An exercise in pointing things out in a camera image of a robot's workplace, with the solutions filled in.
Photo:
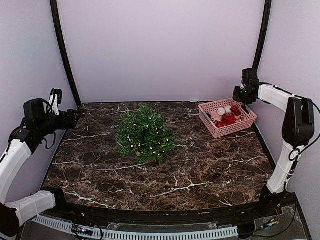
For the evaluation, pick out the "white perforated cable tray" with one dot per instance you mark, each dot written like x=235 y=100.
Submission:
x=123 y=231

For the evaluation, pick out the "small green christmas tree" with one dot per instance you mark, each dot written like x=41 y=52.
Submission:
x=145 y=135

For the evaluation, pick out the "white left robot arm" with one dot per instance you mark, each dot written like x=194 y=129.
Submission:
x=22 y=144

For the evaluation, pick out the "white ball ornament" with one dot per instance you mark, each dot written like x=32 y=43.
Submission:
x=224 y=110

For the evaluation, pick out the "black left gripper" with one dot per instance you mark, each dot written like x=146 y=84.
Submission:
x=71 y=123

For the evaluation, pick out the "red ornaments in basket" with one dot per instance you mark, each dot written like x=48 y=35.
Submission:
x=230 y=118

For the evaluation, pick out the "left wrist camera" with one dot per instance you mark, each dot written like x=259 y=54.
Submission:
x=55 y=100

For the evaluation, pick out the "pink plastic basket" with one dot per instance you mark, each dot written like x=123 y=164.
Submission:
x=208 y=115

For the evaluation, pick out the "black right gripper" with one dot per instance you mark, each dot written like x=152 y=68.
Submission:
x=236 y=97

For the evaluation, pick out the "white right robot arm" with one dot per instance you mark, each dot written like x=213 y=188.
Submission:
x=297 y=131

